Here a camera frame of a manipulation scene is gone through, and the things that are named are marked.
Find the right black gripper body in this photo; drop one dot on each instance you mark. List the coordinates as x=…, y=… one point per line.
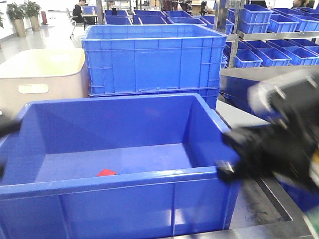
x=266, y=150

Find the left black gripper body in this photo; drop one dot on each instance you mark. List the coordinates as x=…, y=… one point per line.
x=7, y=126

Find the red cube block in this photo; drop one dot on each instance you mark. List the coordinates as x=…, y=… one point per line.
x=106, y=172

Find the blue target bin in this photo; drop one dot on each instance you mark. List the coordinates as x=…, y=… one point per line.
x=164, y=149

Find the beige plastic tub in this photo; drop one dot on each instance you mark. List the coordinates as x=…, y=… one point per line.
x=42, y=74

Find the potted plant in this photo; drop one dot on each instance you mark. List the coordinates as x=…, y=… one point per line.
x=32, y=11
x=16, y=13

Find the grey storage rack with bins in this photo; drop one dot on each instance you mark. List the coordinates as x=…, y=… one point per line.
x=254, y=22

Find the seated person in black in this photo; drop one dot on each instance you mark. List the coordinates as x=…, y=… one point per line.
x=77, y=11

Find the large blue crate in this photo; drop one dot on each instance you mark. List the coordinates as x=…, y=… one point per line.
x=153, y=59

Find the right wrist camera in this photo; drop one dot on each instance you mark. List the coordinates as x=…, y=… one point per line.
x=285, y=98

